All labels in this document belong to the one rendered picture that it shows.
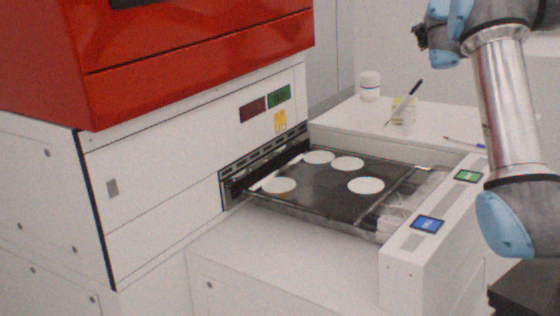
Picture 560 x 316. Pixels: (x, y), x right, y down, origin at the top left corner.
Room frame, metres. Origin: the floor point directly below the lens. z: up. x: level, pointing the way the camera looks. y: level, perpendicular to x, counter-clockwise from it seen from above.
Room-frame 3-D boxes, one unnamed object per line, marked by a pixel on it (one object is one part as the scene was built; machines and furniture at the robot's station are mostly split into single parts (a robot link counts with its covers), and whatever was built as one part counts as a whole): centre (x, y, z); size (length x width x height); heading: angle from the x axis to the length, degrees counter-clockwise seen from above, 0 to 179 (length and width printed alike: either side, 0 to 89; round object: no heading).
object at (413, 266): (1.07, -0.39, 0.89); 0.55 x 0.09 x 0.14; 142
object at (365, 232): (1.21, -0.12, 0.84); 0.50 x 0.02 x 0.03; 52
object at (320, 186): (1.34, -0.14, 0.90); 0.34 x 0.34 x 0.01; 52
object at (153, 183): (1.33, 0.15, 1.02); 0.82 x 0.03 x 0.40; 142
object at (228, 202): (1.46, 0.03, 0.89); 0.44 x 0.02 x 0.10; 142
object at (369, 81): (1.83, -0.35, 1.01); 0.07 x 0.07 x 0.10
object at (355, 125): (1.59, -0.46, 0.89); 0.62 x 0.35 x 0.14; 52
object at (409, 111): (1.47, -0.38, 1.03); 0.06 x 0.04 x 0.13; 52
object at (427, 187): (1.19, -0.36, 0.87); 0.36 x 0.08 x 0.03; 142
